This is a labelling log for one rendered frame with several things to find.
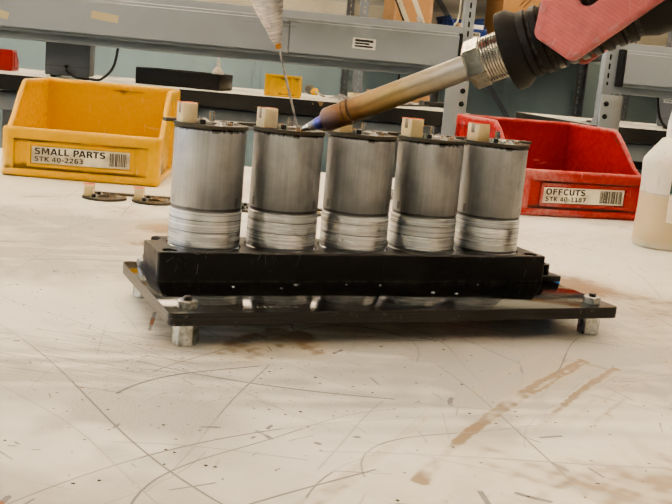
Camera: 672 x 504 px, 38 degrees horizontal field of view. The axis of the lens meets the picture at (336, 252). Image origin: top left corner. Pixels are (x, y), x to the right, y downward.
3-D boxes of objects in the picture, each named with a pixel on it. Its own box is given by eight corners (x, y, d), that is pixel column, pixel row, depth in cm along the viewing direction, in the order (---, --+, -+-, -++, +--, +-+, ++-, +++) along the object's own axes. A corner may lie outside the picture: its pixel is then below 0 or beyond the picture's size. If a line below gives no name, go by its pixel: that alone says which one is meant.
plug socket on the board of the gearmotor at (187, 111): (204, 124, 33) (206, 103, 33) (179, 122, 32) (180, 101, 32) (198, 122, 33) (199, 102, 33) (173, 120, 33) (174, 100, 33)
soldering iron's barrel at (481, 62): (322, 144, 32) (507, 76, 30) (308, 98, 32) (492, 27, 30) (338, 142, 34) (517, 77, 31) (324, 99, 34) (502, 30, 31)
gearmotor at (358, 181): (394, 277, 36) (409, 135, 35) (332, 277, 35) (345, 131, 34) (366, 263, 38) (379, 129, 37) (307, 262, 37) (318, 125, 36)
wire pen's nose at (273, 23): (256, 47, 33) (245, 1, 32) (285, 38, 33) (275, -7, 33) (269, 47, 32) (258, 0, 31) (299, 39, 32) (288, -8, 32)
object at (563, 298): (505, 289, 41) (508, 263, 41) (615, 337, 35) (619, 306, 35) (120, 291, 35) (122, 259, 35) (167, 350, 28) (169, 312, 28)
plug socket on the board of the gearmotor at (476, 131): (494, 142, 37) (496, 124, 37) (474, 141, 37) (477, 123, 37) (483, 140, 38) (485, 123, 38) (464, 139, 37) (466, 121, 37)
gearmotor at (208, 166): (246, 277, 33) (257, 125, 32) (175, 277, 32) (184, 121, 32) (225, 262, 36) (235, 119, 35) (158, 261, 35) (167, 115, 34)
